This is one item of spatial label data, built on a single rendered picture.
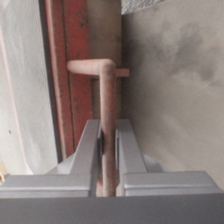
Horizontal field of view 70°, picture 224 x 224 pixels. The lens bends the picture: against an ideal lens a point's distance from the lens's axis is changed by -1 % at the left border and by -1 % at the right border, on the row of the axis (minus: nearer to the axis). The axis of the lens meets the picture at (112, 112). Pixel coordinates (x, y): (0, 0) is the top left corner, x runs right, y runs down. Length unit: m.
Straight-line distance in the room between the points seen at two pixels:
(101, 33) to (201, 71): 0.12
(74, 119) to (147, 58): 0.13
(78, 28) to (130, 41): 0.10
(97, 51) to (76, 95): 0.07
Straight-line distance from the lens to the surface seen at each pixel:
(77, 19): 0.18
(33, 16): 0.19
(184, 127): 0.22
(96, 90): 0.22
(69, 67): 0.16
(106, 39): 0.22
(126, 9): 0.29
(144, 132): 0.26
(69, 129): 0.18
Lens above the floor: 0.20
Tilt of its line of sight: 39 degrees down
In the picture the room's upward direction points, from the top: 105 degrees counter-clockwise
